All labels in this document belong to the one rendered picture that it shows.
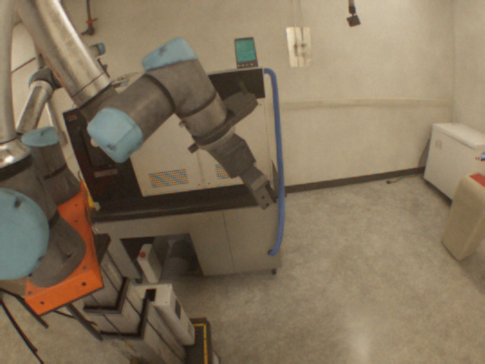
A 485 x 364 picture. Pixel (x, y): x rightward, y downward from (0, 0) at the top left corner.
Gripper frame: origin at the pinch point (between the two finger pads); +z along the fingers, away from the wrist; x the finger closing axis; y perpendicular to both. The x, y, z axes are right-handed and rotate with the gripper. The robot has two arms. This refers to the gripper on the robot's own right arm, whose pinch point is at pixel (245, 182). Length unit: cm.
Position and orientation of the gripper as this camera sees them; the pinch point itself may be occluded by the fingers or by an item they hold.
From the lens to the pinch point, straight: 50.4
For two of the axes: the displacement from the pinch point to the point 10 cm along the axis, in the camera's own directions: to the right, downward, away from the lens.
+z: 4.0, 6.3, 6.7
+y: -7.7, 6.2, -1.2
